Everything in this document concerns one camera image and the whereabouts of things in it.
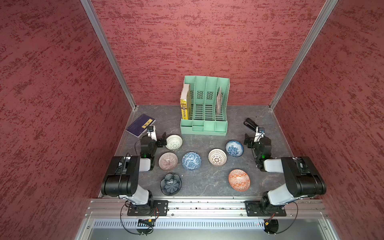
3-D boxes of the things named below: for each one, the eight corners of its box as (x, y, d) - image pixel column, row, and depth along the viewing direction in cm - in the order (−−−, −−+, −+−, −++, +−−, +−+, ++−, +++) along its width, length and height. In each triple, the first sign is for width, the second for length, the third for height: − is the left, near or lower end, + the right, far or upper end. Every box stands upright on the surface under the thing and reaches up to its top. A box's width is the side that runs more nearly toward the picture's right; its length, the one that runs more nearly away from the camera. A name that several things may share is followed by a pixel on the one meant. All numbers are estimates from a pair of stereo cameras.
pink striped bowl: (158, 171, 87) (157, 168, 84) (161, 155, 94) (159, 151, 90) (177, 171, 88) (176, 168, 84) (178, 155, 94) (177, 151, 90)
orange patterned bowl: (230, 191, 81) (231, 189, 77) (227, 172, 88) (228, 169, 84) (249, 191, 82) (252, 189, 78) (245, 172, 88) (247, 169, 84)
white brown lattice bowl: (208, 166, 90) (209, 163, 86) (207, 152, 96) (208, 148, 92) (226, 166, 90) (227, 163, 86) (224, 152, 96) (225, 148, 92)
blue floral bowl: (181, 170, 88) (181, 167, 85) (182, 154, 95) (182, 151, 91) (201, 170, 88) (201, 167, 85) (200, 154, 95) (201, 151, 91)
